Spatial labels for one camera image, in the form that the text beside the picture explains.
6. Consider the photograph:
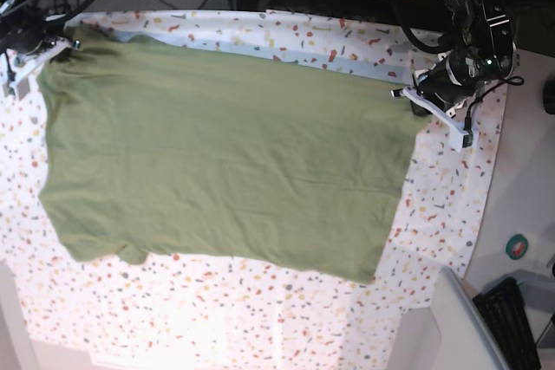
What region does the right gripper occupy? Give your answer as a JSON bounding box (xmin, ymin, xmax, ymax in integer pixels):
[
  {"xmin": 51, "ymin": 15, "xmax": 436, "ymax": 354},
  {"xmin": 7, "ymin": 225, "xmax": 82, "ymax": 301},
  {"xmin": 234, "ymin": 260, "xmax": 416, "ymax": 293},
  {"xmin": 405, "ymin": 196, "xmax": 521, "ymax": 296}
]
[{"xmin": 1, "ymin": 10, "xmax": 56, "ymax": 55}]

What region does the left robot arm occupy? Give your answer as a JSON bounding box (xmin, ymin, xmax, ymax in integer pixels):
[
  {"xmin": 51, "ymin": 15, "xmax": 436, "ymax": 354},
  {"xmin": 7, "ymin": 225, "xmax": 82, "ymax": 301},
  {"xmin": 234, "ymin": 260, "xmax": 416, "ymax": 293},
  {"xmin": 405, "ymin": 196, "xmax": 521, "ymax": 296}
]
[{"xmin": 391, "ymin": 0, "xmax": 524, "ymax": 112}]

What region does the green tape roll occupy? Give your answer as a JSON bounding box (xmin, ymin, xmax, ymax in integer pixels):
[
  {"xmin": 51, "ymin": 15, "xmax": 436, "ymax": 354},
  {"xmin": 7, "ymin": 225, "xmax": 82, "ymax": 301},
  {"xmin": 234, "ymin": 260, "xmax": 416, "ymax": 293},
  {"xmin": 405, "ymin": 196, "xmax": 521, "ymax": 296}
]
[{"xmin": 505, "ymin": 234, "xmax": 529, "ymax": 261}]

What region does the black keyboard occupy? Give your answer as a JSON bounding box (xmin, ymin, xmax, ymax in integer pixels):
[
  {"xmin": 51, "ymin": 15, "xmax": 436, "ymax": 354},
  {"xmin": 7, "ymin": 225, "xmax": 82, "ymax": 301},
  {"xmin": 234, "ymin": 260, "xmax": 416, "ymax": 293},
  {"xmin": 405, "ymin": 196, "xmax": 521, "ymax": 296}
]
[{"xmin": 473, "ymin": 277, "xmax": 541, "ymax": 370}]

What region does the green t-shirt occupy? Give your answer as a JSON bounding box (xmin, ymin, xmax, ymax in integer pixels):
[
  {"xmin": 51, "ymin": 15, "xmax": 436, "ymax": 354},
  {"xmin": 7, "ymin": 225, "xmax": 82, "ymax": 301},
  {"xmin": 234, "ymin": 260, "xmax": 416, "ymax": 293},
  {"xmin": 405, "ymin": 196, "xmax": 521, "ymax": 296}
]
[{"xmin": 37, "ymin": 28, "xmax": 427, "ymax": 283}]

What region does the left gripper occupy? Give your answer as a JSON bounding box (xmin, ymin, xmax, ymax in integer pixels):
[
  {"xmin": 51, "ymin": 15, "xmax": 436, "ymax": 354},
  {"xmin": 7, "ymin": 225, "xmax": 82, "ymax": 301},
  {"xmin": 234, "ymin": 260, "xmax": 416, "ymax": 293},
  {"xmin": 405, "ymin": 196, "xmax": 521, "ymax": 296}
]
[{"xmin": 410, "ymin": 51, "xmax": 481, "ymax": 118}]

